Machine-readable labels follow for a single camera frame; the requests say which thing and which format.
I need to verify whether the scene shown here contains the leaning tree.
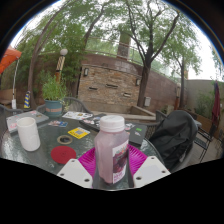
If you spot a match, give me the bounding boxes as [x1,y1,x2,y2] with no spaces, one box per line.
[27,0,111,109]

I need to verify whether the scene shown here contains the blue yellow striped bollard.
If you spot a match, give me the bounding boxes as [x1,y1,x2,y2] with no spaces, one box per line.
[23,90,32,109]

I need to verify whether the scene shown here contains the grey wire chair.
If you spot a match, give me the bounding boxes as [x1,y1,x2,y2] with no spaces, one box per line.
[35,96,93,116]

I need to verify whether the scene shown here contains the pink drink bottle white cap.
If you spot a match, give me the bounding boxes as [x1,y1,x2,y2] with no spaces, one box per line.
[93,114,130,185]

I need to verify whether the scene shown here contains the slender tree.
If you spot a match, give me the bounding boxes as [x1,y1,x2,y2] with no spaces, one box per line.
[166,33,201,109]

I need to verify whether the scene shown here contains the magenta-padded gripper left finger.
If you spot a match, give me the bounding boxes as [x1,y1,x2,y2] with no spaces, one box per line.
[56,147,98,189]

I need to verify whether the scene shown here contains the dark-trunked tree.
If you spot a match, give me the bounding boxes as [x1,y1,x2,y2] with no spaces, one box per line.
[123,0,183,108]

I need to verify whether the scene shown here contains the small colourful sticker cards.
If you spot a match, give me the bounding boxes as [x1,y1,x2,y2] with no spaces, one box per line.
[48,119,69,128]

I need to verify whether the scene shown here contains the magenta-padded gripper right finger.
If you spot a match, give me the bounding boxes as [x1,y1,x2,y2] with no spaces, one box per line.
[128,144,172,189]

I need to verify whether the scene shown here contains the dark patio chair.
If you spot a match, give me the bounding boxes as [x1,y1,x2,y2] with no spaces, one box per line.
[194,121,221,158]

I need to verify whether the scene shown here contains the black backpack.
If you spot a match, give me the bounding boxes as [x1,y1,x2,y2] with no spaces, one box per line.
[148,109,198,171]

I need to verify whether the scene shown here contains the globe lamp post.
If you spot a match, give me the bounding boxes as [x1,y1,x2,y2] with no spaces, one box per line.
[54,48,69,84]

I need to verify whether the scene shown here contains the flat round red coaster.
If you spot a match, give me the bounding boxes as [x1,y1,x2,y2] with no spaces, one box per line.
[50,145,78,165]

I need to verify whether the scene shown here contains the white wall box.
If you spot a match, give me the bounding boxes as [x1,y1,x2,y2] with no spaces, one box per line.
[143,96,152,108]

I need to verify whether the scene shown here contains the printed paper sheet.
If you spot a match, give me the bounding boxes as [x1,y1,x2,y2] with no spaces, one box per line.
[61,110,94,121]

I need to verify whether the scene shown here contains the silver laptop with stickers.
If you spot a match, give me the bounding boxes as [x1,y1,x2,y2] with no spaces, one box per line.
[5,109,50,134]

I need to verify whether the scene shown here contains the black laptop with stickers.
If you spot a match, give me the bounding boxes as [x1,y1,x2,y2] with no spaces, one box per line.
[79,113,148,146]

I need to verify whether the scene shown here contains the grey woven chair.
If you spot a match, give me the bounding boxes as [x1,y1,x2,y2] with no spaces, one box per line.
[154,109,203,173]

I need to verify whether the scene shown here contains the white cup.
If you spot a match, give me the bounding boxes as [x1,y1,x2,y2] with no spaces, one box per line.
[16,116,42,153]

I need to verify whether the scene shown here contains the closed maroon umbrella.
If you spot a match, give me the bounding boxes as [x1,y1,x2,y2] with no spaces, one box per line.
[211,81,222,126]

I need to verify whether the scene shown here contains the orange canopy umbrella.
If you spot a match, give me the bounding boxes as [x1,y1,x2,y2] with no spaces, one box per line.
[0,45,23,75]

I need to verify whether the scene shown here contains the yellow card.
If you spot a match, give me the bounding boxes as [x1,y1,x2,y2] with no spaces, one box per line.
[67,126,91,140]

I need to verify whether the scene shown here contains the potted plant in blue pot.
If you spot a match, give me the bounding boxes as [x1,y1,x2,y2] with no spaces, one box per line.
[41,74,68,118]

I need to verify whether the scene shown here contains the grey mesh chair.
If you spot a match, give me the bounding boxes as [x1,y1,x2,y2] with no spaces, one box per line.
[0,103,24,141]

